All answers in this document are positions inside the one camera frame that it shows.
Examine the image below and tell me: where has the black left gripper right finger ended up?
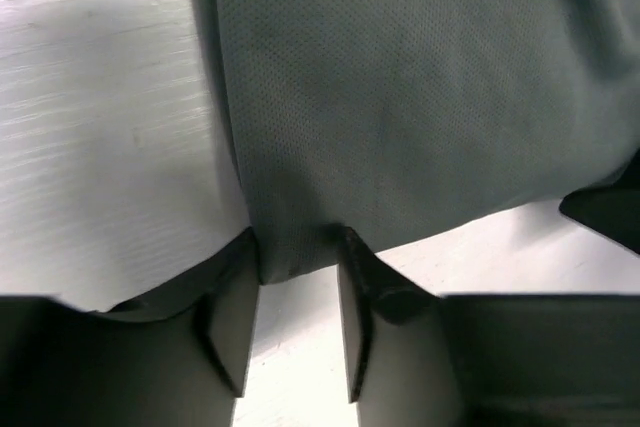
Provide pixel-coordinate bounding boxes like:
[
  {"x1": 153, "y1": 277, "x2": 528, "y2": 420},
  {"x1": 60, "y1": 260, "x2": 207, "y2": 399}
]
[{"x1": 337, "y1": 226, "x2": 639, "y2": 426}]

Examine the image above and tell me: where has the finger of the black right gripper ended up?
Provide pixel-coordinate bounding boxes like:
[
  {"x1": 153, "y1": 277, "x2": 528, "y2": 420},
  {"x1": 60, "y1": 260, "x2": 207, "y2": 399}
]
[{"x1": 559, "y1": 153, "x2": 640, "y2": 250}]

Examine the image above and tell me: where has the dark grey t shirt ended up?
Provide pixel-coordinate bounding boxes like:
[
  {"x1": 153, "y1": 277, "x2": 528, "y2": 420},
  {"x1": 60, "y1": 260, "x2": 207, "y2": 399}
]
[{"x1": 192, "y1": 0, "x2": 639, "y2": 283}]

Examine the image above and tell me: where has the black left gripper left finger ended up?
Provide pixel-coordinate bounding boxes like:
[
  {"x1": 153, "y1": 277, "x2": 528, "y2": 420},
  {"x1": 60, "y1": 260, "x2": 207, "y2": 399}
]
[{"x1": 1, "y1": 230, "x2": 259, "y2": 426}]

